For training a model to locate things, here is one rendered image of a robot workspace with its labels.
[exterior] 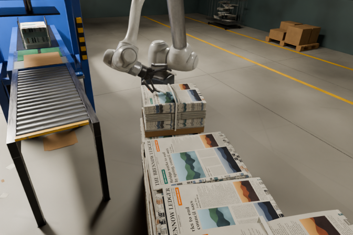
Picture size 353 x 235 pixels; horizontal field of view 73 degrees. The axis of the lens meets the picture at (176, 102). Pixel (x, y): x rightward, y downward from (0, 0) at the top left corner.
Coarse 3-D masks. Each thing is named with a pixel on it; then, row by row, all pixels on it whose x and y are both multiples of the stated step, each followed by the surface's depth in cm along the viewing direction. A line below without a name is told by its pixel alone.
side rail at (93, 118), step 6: (66, 66) 260; (72, 72) 243; (72, 78) 230; (78, 84) 218; (78, 90) 208; (84, 96) 199; (84, 102) 190; (90, 108) 183; (90, 114) 175; (90, 120) 170; (96, 120) 168; (90, 126) 178; (96, 126) 168; (96, 132) 170
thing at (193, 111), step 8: (176, 88) 159; (184, 88) 159; (192, 88) 159; (184, 96) 149; (192, 96) 149; (200, 96) 150; (184, 104) 141; (192, 104) 142; (200, 104) 143; (184, 112) 144; (192, 112) 145; (200, 112) 146; (184, 120) 147; (192, 120) 149; (200, 120) 150; (184, 128) 150
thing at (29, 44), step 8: (24, 24) 314; (32, 24) 315; (40, 24) 317; (24, 32) 297; (32, 32) 301; (40, 32) 305; (24, 40) 303; (32, 40) 305; (40, 40) 310; (48, 40) 314; (32, 48) 308
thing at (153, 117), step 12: (156, 84) 162; (144, 96) 147; (156, 96) 147; (168, 96) 148; (144, 108) 137; (156, 108) 139; (168, 108) 140; (144, 120) 153; (156, 120) 143; (168, 120) 145
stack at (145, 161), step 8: (144, 136) 149; (160, 136) 150; (168, 136) 150; (176, 136) 151; (144, 144) 143; (144, 152) 149; (144, 160) 151; (144, 176) 159; (144, 184) 157; (144, 192) 185; (144, 200) 192; (144, 208) 199; (152, 208) 110; (152, 216) 113; (152, 224) 116; (152, 232) 118
